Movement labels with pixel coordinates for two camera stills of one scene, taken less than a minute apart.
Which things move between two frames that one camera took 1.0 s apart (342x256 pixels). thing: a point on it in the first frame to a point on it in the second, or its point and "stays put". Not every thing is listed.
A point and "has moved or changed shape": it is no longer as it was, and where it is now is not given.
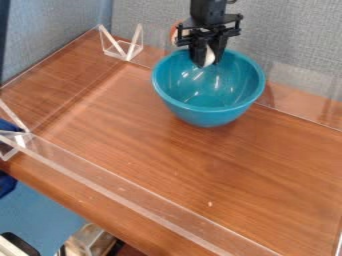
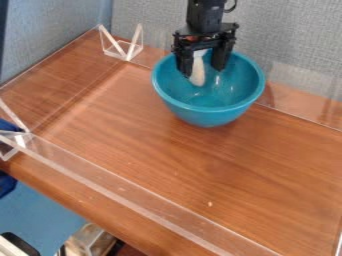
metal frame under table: [90, 241] stays put
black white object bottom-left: [14, 246] stays put
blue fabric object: [9, 182] stays put
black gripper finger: [198, 52] to [185, 61]
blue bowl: [210, 96] stays put
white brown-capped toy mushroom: [180, 32] has moved or changed shape
